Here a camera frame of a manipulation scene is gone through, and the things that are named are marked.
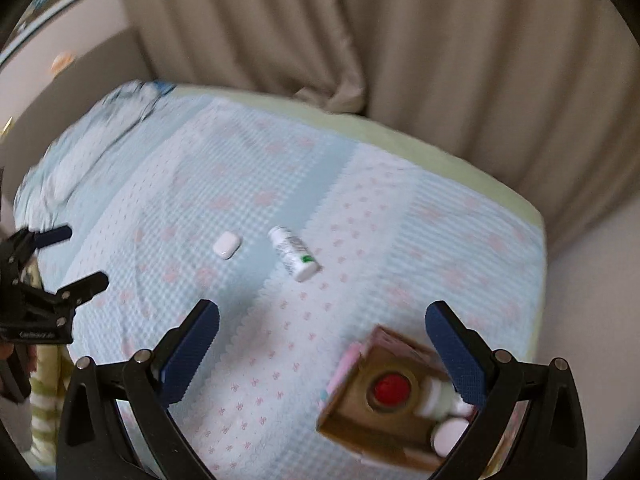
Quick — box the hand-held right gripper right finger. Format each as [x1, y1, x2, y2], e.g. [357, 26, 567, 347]
[425, 301, 587, 480]

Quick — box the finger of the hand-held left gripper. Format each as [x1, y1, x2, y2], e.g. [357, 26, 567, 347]
[2, 225, 73, 261]
[57, 272, 110, 307]

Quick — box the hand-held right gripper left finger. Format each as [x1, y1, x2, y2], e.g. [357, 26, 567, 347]
[57, 299, 221, 480]

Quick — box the small white and black jar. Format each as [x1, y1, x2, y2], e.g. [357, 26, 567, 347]
[415, 380, 473, 418]

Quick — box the small round tin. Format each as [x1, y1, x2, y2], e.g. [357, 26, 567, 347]
[375, 374, 412, 408]

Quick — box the white-lidded green jar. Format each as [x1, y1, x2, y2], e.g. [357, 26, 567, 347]
[432, 419, 471, 456]

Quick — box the white earbud case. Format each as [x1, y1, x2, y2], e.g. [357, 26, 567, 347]
[212, 230, 241, 260]

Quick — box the pink cardboard box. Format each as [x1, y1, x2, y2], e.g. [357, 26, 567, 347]
[316, 326, 506, 476]

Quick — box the white plastic bottle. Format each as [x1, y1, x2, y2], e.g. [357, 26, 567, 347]
[268, 225, 318, 283]

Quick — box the crumpled light blue blanket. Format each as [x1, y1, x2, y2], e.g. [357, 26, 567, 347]
[15, 80, 176, 211]

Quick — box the grey headboard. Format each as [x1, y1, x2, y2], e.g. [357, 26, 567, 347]
[0, 27, 156, 201]

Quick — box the bed with blue floral sheet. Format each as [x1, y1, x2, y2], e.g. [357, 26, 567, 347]
[12, 82, 551, 480]

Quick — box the beige curtain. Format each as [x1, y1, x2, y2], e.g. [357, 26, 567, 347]
[332, 0, 638, 241]
[112, 0, 368, 116]

